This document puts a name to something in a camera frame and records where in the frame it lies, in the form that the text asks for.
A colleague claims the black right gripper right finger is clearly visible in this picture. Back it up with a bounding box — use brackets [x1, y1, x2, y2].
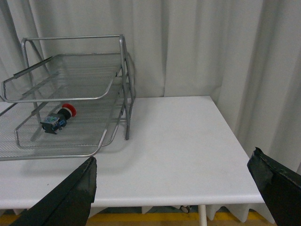
[247, 147, 301, 226]

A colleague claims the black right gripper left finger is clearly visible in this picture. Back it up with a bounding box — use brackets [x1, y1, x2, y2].
[11, 157, 97, 226]

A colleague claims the red emergency stop button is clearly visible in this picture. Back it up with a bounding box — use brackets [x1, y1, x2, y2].
[40, 103, 77, 134]

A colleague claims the white table leg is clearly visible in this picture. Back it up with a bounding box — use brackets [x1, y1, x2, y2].
[198, 205, 207, 226]

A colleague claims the silver mesh rack frame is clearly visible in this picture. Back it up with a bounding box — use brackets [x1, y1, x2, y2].
[21, 34, 135, 140]

